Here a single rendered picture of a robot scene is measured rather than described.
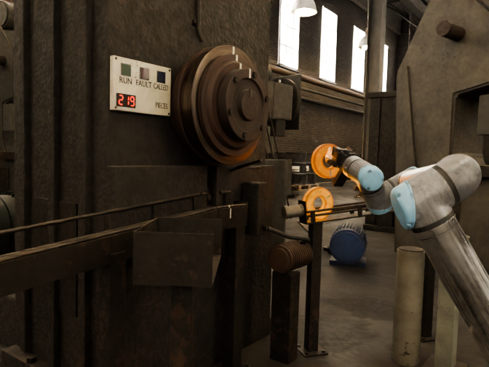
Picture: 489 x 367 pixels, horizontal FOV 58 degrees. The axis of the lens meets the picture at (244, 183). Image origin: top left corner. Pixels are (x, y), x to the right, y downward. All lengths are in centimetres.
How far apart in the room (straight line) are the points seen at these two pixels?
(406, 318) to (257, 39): 146
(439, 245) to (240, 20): 137
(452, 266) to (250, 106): 93
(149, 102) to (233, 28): 63
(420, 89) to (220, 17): 264
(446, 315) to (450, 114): 234
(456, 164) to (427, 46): 317
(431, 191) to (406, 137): 311
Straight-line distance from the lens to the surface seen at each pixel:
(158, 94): 170
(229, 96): 166
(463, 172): 126
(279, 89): 982
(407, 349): 223
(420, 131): 429
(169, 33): 181
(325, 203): 210
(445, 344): 222
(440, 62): 429
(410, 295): 214
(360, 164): 175
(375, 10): 1113
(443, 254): 126
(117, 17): 166
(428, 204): 122
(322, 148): 200
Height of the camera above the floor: 92
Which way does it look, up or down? 4 degrees down
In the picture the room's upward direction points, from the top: 2 degrees clockwise
